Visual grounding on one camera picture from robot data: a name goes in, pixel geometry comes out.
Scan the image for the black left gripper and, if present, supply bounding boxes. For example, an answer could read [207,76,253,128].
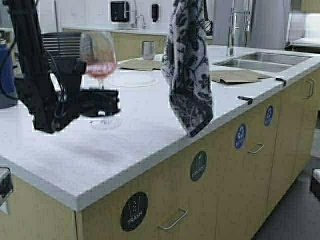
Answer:
[32,88,121,133]

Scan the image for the wine glass with pink liquid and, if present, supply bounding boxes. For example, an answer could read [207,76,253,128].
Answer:
[79,31,123,130]

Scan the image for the black white patterned cloth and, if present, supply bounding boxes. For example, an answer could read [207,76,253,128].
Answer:
[161,0,214,138]

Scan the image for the robot base right corner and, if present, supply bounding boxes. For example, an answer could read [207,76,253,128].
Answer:
[309,168,320,201]

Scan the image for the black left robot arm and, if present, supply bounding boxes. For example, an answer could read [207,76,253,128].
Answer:
[3,0,121,134]

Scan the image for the robot base left corner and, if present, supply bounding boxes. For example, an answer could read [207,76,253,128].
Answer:
[0,167,14,215]

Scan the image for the blue water bottle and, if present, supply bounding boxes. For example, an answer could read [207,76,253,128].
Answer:
[0,39,17,109]

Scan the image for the black mesh office chair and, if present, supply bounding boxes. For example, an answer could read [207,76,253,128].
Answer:
[42,32,81,59]

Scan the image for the white paper plate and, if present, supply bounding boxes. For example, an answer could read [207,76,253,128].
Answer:
[107,72,158,88]

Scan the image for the left flat cardboard sheet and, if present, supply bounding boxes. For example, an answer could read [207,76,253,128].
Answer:
[118,59,162,72]

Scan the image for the flat cardboard sheet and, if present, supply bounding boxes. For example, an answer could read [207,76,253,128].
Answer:
[209,69,273,84]
[118,59,162,72]

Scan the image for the steel cup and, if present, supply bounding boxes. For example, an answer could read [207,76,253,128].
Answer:
[141,41,156,60]

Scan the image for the black trash sticker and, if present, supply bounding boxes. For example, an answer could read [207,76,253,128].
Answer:
[120,191,149,232]

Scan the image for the black paper towel dispenser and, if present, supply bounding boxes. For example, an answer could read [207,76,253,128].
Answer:
[110,0,130,23]

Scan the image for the chrome spring kitchen faucet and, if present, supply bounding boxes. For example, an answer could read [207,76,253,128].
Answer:
[130,0,147,30]

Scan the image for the black soap dispenser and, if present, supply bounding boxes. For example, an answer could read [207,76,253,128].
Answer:
[151,3,160,23]

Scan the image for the green compost sticker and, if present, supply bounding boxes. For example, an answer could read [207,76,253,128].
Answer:
[190,150,207,182]

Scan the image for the right flat cardboard sheet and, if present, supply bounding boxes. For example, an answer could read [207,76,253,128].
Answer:
[209,69,273,84]

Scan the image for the blue round recycle sticker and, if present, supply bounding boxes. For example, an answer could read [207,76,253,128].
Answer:
[234,123,247,149]

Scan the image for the black counter edge clip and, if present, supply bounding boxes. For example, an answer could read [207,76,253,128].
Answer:
[237,96,253,105]

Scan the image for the stainless island sink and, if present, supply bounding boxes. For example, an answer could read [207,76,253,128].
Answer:
[213,52,312,73]

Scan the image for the chrome island faucet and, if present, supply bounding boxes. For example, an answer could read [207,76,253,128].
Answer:
[226,0,252,57]

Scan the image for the stainless refrigerator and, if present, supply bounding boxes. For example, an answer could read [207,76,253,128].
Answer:
[212,0,291,50]

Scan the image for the metal trash cabinet handle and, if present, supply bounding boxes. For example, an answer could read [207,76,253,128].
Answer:
[157,208,188,231]

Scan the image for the metal recycle cabinet handle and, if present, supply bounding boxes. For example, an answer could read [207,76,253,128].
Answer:
[248,142,265,155]

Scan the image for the metal end cabinet handle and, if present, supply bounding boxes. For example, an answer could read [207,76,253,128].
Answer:
[304,78,315,100]

